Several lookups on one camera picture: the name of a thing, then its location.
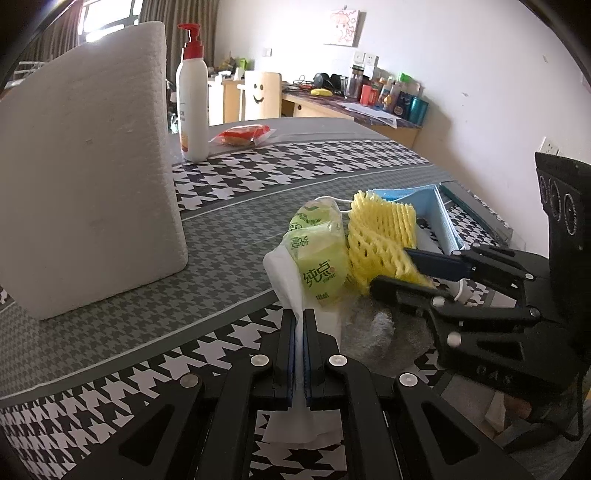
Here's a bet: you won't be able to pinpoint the grey cloth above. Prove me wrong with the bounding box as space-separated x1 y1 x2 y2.
341 296 434 377

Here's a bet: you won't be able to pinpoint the white tissue sheet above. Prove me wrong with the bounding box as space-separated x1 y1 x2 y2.
263 244 342 448

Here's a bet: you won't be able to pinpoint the yellow foam fruit net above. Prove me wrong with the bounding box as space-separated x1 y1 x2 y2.
348 191 432 295

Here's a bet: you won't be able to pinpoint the green tissue pack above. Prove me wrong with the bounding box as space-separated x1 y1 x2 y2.
283 196 349 305

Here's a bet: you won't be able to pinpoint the houndstooth table cloth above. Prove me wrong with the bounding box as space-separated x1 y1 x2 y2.
0 115 532 480

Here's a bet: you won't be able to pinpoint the teal bottle on desk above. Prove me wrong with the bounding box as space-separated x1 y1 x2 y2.
409 97 429 127

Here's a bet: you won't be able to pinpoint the wooden desk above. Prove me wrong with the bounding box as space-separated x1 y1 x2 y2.
236 81 422 149

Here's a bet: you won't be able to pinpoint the white papers on desk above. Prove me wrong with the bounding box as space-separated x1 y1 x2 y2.
341 102 399 128

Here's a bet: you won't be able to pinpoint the white styrofoam box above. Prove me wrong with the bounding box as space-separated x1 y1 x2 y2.
1 22 188 320

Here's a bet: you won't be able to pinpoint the yellow object on desk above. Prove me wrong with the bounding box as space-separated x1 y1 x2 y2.
310 88 334 97

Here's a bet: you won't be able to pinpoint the red snack packet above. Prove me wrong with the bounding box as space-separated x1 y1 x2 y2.
211 124 276 147

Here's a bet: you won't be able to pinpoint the wooden chair with smiley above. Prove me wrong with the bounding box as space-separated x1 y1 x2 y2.
245 70 283 121

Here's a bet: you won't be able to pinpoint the white lotion pump bottle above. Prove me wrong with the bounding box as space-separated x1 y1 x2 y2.
176 23 209 163

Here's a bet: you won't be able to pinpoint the brown left curtain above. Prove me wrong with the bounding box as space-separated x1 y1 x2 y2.
139 0 219 80

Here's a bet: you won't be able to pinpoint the wall picture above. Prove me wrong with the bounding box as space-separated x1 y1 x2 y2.
324 6 361 47

